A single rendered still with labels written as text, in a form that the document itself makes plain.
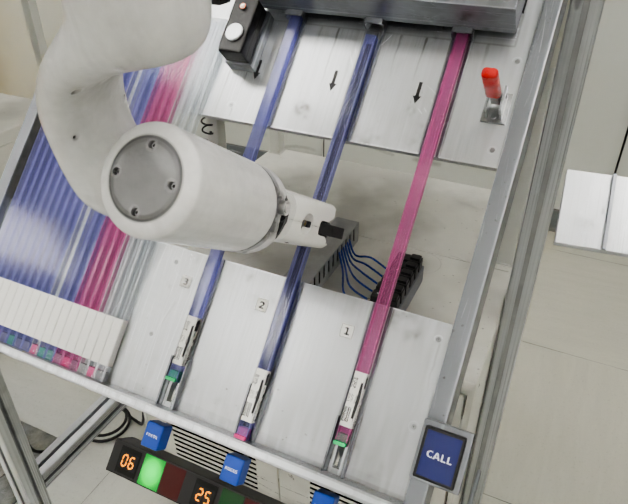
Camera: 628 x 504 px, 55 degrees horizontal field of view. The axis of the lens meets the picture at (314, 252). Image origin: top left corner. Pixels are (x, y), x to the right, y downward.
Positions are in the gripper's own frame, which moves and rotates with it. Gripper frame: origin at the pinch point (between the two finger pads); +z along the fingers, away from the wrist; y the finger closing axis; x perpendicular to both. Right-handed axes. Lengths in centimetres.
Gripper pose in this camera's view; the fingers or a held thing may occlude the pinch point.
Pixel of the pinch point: (309, 226)
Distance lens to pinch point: 71.1
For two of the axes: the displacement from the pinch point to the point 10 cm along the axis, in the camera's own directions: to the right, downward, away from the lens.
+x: -2.4, 9.7, 0.2
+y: -9.0, -2.4, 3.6
